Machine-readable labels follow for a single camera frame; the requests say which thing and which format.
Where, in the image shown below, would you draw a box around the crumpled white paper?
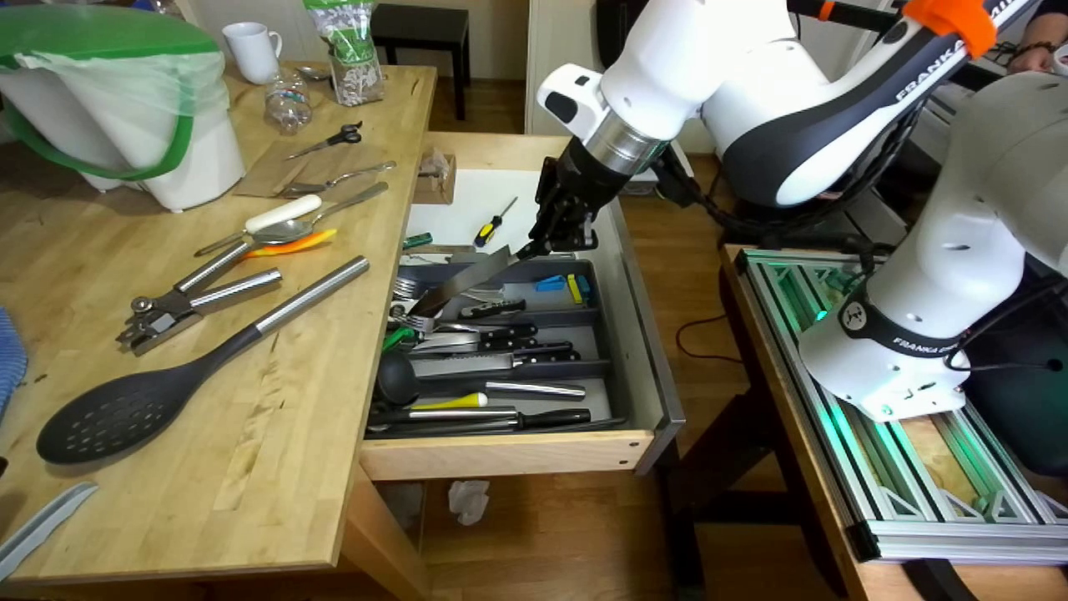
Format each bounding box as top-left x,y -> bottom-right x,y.
442,477 -> 495,526

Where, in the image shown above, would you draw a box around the gray cutlery tray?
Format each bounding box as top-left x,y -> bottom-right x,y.
366,250 -> 627,441

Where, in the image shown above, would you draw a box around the steel can opener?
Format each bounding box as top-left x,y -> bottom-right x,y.
113,235 -> 285,359

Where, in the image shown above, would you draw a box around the dark handled scissors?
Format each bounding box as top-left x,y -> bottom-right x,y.
291,116 -> 366,165

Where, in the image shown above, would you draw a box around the white bucket with green rim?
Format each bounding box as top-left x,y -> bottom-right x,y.
0,3 -> 245,218

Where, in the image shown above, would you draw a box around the steel butter knife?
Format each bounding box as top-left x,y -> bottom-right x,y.
314,176 -> 394,228

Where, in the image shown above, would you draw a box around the small brown box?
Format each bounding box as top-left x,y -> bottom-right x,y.
410,147 -> 460,206

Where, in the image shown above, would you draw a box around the small glass jar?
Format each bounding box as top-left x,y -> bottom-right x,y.
261,75 -> 316,134

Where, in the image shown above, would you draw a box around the yellow black screwdriver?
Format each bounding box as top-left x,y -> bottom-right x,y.
469,194 -> 520,250

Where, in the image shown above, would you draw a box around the black riveted handle knife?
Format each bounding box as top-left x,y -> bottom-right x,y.
442,316 -> 539,355
460,295 -> 529,324
410,336 -> 585,371

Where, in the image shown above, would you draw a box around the yellow handled utensil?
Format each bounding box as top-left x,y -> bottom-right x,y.
436,392 -> 495,415

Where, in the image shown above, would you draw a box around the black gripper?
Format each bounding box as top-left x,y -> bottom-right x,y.
517,147 -> 627,262

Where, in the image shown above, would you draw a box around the steel rod handle utensil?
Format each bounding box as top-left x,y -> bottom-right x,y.
478,378 -> 589,405

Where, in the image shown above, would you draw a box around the black ladle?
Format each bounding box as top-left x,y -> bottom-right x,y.
373,351 -> 423,415

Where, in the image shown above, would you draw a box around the gray flat blade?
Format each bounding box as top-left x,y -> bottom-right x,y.
0,477 -> 101,584

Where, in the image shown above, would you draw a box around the orange handled utensil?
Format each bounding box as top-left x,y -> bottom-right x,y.
244,228 -> 341,262

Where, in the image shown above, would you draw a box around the black slotted spoon steel handle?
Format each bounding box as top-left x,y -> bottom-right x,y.
33,254 -> 373,466

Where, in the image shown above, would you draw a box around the black handled long knife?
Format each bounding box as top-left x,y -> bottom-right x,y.
370,405 -> 593,435

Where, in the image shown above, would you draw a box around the wooden robot cart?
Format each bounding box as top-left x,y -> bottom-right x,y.
663,236 -> 1068,601

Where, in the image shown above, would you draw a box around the narrow orange strap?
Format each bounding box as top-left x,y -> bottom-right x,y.
897,0 -> 1001,59

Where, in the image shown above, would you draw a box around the aluminium extrusion mounting frame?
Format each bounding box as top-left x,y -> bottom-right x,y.
738,245 -> 1068,564

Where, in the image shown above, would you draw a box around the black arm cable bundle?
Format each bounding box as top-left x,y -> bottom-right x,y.
648,142 -> 728,213

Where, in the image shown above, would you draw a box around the wooden drawer with steel front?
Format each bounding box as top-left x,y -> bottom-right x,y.
357,110 -> 690,483

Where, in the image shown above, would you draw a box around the thin floor cable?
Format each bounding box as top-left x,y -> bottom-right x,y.
672,315 -> 729,359

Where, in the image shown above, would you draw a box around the long gray blade knife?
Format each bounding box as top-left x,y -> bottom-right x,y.
406,245 -> 522,324

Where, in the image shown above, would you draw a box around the black stool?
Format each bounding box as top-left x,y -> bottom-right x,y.
366,0 -> 475,93

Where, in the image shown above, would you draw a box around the white mug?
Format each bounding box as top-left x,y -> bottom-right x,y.
216,16 -> 285,86

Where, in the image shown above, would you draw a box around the blue cloth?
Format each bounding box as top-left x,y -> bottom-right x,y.
0,306 -> 31,421

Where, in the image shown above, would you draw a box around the clear bag with green label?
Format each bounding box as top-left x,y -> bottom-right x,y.
300,0 -> 386,110

